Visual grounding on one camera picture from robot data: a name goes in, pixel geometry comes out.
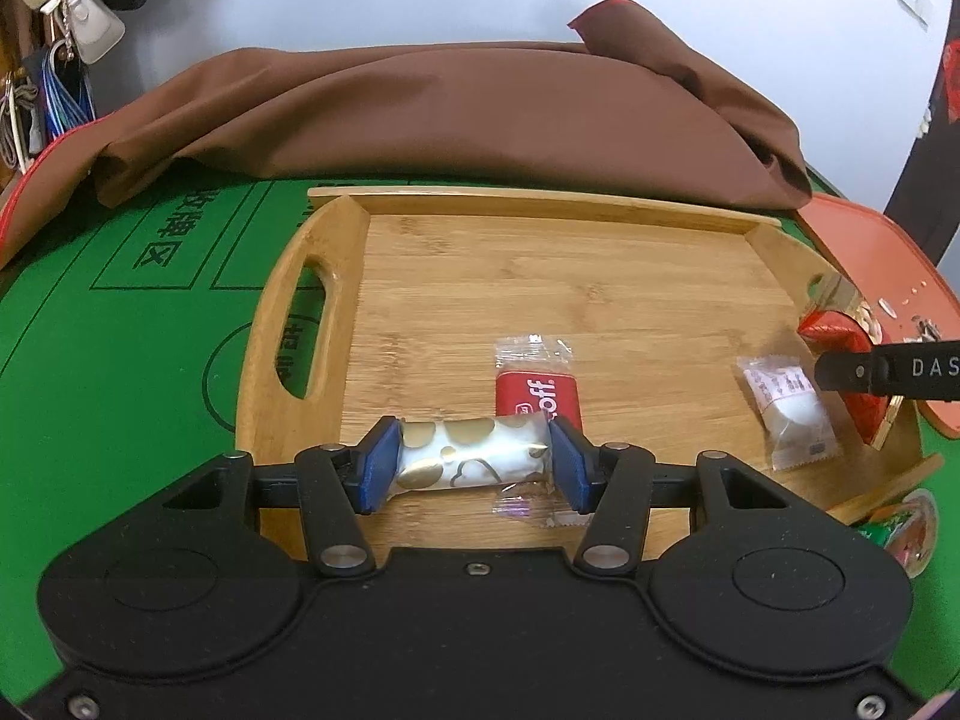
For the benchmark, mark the white flower door sticker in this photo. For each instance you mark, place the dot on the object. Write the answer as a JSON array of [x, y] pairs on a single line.
[[925, 120]]

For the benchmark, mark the red biscuit packet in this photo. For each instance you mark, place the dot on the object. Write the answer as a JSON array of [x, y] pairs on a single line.
[[536, 390]]

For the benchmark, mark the white gold-heart candy packet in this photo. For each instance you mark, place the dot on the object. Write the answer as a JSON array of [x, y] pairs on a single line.
[[472, 450]]

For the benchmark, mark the green felt table mat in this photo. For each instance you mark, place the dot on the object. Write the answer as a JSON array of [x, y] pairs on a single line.
[[112, 390]]

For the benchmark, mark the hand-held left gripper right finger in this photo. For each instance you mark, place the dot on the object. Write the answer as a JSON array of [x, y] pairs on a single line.
[[570, 469]]

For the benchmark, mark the scattered sunflower seeds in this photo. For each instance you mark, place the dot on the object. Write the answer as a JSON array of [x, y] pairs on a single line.
[[886, 306]]

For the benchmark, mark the dark brown door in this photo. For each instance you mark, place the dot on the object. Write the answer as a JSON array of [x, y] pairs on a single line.
[[919, 195]]

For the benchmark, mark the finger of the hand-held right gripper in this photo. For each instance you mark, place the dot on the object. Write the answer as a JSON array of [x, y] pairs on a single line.
[[919, 369]]

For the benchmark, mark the green snack packet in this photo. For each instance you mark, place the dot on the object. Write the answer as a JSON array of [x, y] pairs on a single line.
[[896, 536]]

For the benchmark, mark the red door decoration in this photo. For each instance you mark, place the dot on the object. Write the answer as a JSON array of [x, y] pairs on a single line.
[[951, 82]]

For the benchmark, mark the wooden tray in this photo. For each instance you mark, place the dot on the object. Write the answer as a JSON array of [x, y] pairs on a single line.
[[525, 277]]

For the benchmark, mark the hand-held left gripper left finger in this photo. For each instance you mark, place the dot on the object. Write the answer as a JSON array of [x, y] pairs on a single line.
[[377, 465]]

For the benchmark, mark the brown cloth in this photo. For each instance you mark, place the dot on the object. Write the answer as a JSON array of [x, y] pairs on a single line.
[[450, 112]]

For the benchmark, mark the cream handbag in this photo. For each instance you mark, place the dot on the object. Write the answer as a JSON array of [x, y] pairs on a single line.
[[94, 26]]

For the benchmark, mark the red and gold snack packet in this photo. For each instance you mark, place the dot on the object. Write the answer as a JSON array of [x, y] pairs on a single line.
[[829, 331]]

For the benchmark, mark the orange-red board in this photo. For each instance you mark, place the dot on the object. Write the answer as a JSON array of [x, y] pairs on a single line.
[[885, 255]]

